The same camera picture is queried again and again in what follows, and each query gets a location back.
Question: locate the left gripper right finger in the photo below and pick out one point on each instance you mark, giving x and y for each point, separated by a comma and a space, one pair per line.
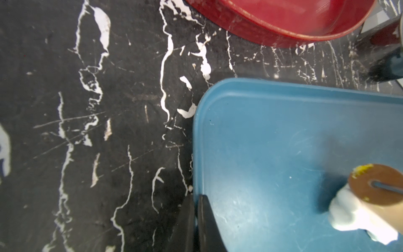
209, 236

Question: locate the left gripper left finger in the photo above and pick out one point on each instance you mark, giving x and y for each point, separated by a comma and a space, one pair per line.
182, 238

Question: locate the wooden double roller pin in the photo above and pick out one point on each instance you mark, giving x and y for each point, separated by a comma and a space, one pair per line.
380, 188

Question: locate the round metal cutter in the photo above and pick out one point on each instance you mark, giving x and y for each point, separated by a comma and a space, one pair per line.
379, 51

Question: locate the white dough piece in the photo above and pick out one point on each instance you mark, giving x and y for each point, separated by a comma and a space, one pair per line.
348, 213

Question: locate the teal plastic tray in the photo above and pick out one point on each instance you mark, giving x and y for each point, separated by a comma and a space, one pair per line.
270, 157

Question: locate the red round tray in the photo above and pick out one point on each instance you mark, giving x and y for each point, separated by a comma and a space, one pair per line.
286, 23

